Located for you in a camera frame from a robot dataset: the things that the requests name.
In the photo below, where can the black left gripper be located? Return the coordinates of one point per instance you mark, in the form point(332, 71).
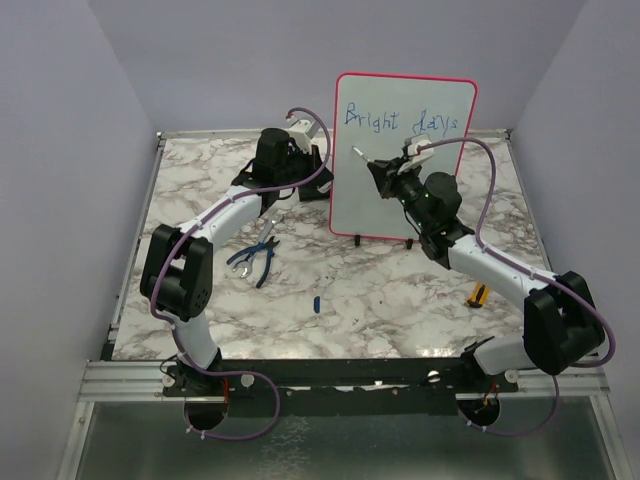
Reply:
point(313, 161)

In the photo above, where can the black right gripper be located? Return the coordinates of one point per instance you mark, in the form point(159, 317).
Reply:
point(387, 176)

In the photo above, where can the blue white whiteboard marker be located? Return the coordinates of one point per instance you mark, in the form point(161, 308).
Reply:
point(361, 154)

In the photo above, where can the pink framed whiteboard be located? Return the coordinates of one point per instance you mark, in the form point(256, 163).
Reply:
point(377, 113)

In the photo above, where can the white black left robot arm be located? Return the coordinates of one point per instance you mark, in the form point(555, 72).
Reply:
point(177, 276)

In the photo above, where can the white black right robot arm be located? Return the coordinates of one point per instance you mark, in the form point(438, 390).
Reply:
point(559, 325)

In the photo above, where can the black flat box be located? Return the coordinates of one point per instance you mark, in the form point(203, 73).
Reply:
point(309, 193)

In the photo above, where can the silver open-end wrench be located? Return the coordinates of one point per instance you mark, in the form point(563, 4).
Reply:
point(243, 259)

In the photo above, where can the yellow utility knife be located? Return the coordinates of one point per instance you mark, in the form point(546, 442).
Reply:
point(479, 296)

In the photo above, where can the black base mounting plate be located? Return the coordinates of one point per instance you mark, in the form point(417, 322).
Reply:
point(334, 387)

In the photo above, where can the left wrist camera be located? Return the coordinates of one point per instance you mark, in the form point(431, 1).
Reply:
point(302, 131)

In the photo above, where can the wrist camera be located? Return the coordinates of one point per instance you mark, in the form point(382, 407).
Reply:
point(302, 131)
point(416, 151)

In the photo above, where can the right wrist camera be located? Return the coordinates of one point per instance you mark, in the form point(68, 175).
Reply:
point(416, 151)

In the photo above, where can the aluminium table frame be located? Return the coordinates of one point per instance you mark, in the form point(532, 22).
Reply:
point(378, 301)

